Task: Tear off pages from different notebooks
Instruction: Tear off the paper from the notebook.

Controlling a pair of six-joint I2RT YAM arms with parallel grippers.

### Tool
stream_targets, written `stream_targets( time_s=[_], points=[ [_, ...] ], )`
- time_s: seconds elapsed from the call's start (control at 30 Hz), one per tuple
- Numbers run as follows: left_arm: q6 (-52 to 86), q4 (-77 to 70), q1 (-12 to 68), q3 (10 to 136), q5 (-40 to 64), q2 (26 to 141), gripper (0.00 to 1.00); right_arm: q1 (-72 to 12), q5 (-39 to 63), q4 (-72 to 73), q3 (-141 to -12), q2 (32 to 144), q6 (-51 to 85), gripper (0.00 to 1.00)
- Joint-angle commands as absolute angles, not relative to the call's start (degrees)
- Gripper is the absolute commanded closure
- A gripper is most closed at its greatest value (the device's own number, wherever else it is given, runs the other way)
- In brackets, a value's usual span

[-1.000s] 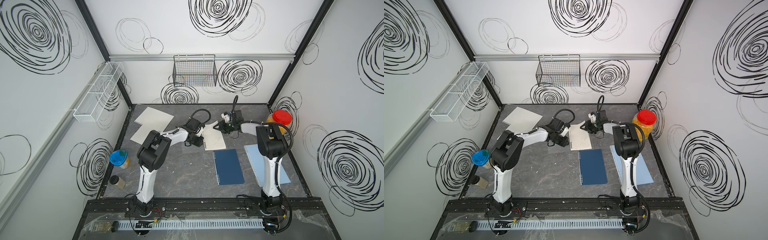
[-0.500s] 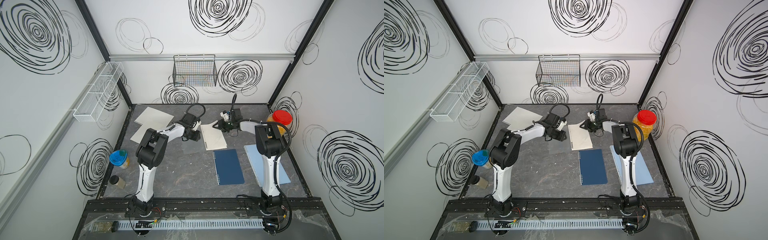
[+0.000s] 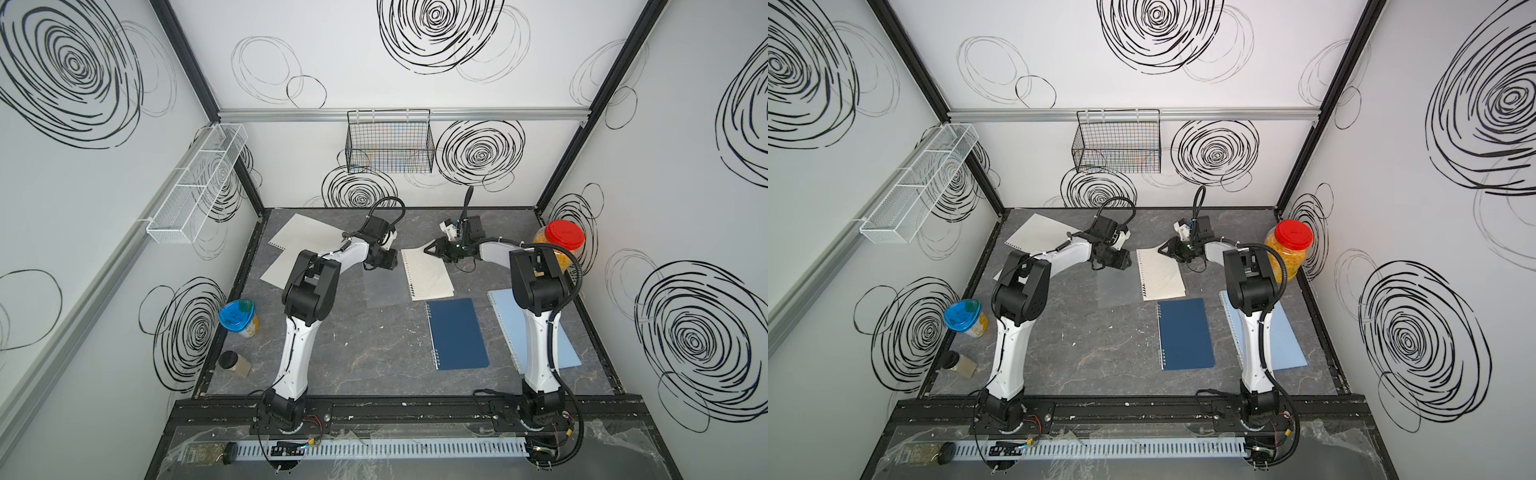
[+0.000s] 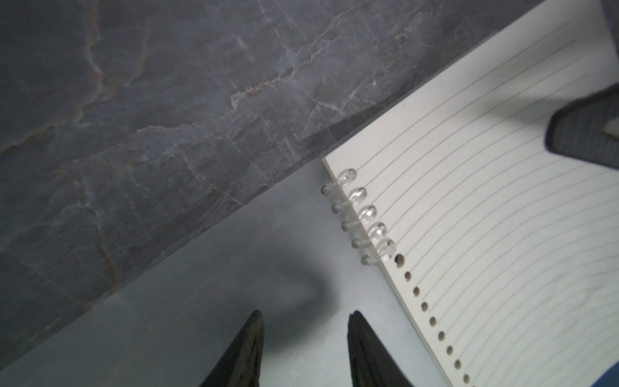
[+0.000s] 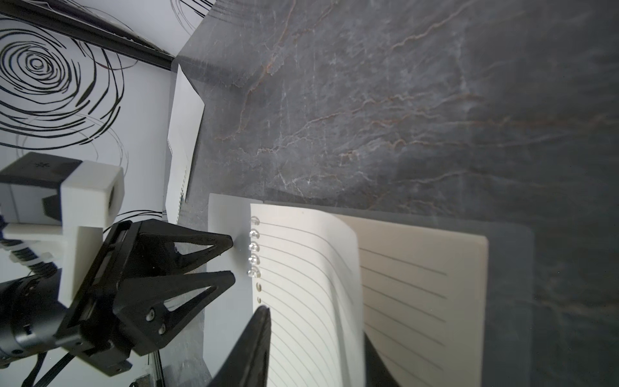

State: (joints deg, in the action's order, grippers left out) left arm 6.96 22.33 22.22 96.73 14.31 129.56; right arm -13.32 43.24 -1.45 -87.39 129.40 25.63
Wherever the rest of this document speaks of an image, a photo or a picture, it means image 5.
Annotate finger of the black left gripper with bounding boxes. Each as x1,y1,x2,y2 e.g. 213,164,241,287
136,219,234,275
113,271,235,356

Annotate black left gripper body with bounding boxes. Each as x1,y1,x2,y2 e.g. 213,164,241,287
1,221,145,377

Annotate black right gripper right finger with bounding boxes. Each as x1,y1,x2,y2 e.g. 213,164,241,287
364,334,400,387

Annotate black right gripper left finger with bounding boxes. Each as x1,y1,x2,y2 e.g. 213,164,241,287
208,306,272,387

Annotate frosted cover white notebook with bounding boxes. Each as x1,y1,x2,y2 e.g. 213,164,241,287
204,193,535,386

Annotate torn lined paper page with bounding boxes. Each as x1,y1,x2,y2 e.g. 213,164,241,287
167,65,205,182

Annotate left black frame post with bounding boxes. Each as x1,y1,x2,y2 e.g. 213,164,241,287
1,0,174,70

